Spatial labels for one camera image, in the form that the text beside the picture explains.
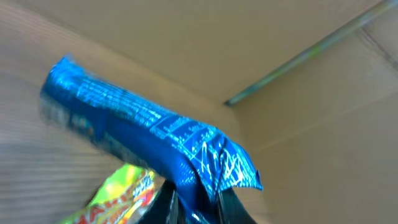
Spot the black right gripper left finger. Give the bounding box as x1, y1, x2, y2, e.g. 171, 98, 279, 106
138, 180, 177, 224

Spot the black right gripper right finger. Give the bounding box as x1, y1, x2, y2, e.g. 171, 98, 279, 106
217, 189, 257, 224

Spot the green yellow candy bag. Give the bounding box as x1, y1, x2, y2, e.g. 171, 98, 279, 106
60, 164, 164, 224

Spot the blue cookie pack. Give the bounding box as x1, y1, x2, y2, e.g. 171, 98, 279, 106
40, 57, 262, 223

